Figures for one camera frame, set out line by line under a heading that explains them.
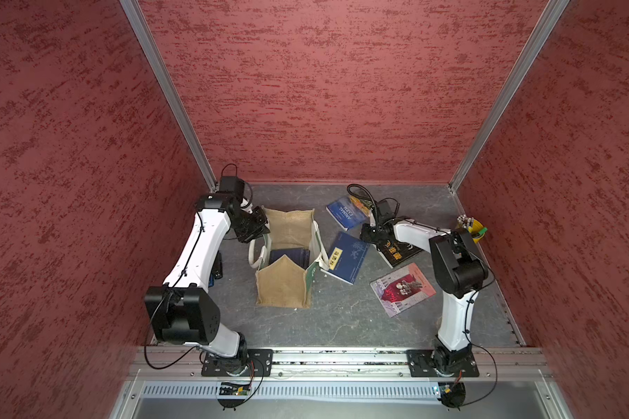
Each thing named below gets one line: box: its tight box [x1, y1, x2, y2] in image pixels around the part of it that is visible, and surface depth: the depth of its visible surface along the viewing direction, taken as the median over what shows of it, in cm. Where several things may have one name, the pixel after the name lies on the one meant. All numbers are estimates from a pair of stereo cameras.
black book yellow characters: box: [377, 239, 422, 268], surface depth 99 cm
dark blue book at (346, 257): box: [320, 231, 370, 286], surface depth 97 cm
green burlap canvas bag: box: [248, 207, 330, 310], surface depth 85 cm
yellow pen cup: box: [468, 218, 485, 244], surface depth 92 cm
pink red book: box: [369, 262, 437, 318], surface depth 90 cm
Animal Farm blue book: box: [325, 195, 370, 232], surface depth 112 cm
